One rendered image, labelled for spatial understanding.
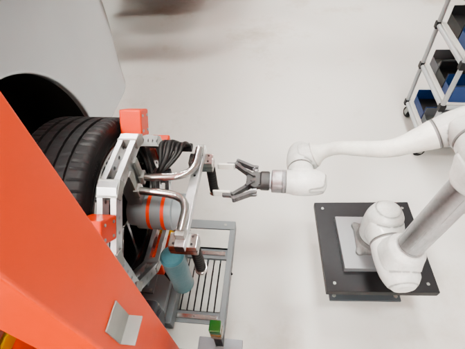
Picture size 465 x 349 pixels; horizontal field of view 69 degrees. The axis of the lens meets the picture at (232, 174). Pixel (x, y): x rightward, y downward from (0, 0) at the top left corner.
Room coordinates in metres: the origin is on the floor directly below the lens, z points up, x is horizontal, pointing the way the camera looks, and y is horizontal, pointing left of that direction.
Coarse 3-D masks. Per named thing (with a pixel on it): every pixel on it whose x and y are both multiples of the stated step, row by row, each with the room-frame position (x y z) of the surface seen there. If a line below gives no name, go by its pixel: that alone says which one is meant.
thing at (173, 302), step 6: (186, 258) 0.90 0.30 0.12; (174, 294) 0.69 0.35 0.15; (180, 294) 0.71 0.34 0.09; (174, 300) 0.66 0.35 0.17; (168, 306) 0.64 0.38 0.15; (174, 306) 0.63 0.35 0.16; (168, 312) 0.60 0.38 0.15; (174, 312) 0.61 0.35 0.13; (168, 318) 0.58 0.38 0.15; (174, 318) 0.59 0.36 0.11; (168, 324) 0.55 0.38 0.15
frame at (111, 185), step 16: (128, 144) 0.81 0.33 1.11; (144, 144) 0.86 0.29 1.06; (112, 160) 0.73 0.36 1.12; (128, 160) 0.73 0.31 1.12; (112, 176) 0.69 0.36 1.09; (96, 192) 0.62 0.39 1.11; (112, 192) 0.62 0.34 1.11; (112, 208) 0.58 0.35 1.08; (112, 240) 0.52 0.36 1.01; (160, 240) 0.74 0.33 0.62; (128, 272) 0.49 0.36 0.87; (144, 272) 0.56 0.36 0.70
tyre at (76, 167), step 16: (48, 128) 0.85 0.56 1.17; (64, 128) 0.84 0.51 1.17; (80, 128) 0.84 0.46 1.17; (96, 128) 0.83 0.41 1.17; (112, 128) 0.86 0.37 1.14; (48, 144) 0.77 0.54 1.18; (64, 144) 0.77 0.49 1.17; (80, 144) 0.75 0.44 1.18; (96, 144) 0.76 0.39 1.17; (112, 144) 0.82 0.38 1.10; (48, 160) 0.70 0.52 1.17; (64, 160) 0.70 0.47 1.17; (80, 160) 0.69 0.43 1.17; (96, 160) 0.72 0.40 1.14; (64, 176) 0.65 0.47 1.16; (80, 176) 0.64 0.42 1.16; (96, 176) 0.69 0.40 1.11; (80, 192) 0.61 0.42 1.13; (144, 256) 0.70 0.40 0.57
